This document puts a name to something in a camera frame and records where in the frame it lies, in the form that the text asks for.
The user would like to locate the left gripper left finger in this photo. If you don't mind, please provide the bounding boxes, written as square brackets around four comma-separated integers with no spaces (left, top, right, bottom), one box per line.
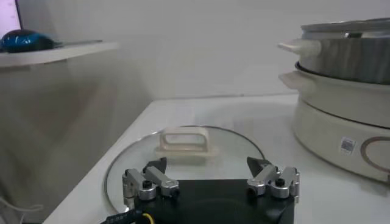
[121,156,181,202]

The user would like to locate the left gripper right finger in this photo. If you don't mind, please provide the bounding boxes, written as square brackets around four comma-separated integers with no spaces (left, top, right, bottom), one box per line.
[246,156,301,204]

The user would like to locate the glass lid with cream handle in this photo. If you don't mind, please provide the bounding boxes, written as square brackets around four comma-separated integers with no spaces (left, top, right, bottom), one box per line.
[104,125,266,214]

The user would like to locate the steel steamer basket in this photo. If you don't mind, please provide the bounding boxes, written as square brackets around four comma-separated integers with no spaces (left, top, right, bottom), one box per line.
[277,17,390,85]

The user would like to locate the cream electric cooker pot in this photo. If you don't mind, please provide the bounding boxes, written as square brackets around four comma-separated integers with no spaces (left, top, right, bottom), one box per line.
[278,70,390,184]

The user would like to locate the white side table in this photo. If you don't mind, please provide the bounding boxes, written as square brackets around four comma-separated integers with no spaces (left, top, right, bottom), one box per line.
[0,41,120,68]

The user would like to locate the blue black computer mouse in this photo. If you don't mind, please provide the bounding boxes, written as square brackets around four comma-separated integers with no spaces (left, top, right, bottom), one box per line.
[0,29,56,54]

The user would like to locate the laptop computer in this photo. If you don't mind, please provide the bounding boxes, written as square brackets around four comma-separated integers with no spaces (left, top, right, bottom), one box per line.
[0,0,24,39]

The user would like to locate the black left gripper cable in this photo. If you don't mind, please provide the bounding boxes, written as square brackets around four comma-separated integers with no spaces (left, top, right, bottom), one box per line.
[100,209,155,224]

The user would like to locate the white floor cable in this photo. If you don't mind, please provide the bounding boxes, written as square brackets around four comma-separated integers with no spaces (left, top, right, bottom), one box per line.
[0,196,45,224]

